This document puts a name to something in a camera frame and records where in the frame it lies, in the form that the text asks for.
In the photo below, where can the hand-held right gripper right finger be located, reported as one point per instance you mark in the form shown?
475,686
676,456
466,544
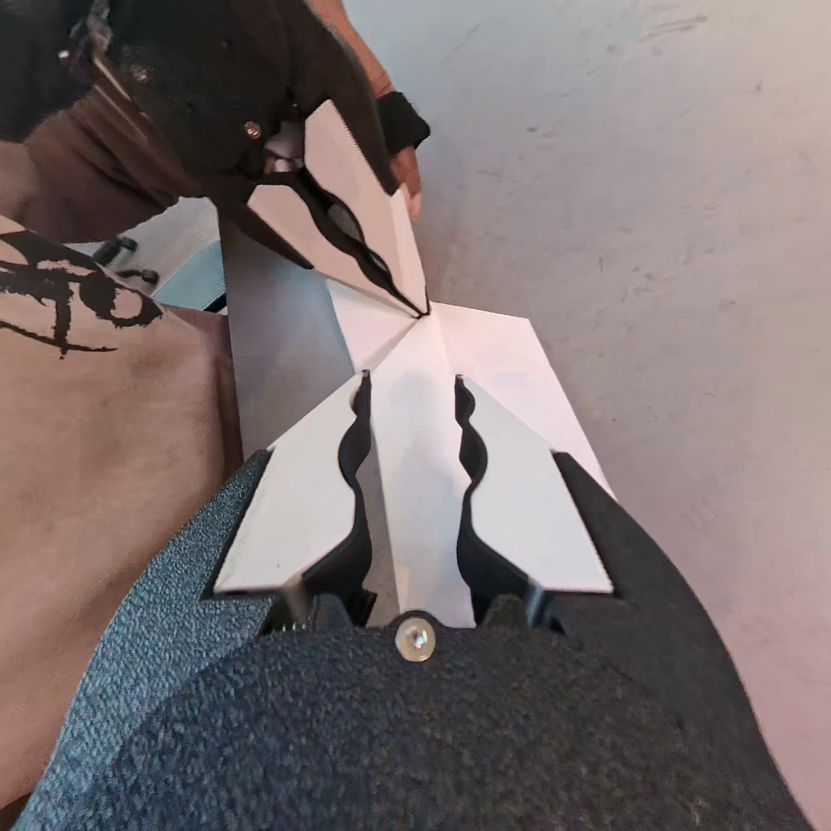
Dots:
539,519

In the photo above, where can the person's left forearm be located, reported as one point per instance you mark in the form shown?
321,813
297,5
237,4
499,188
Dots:
97,169

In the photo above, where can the grey desk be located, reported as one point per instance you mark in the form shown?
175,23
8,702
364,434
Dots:
649,259

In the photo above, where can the person's left hand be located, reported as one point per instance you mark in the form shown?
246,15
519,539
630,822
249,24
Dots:
408,175

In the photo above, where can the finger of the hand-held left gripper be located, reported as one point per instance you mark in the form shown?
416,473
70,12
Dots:
292,221
370,208

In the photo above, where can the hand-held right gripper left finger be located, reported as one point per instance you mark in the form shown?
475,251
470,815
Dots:
292,519

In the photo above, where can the white paper sheet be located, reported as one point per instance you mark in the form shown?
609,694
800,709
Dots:
415,487

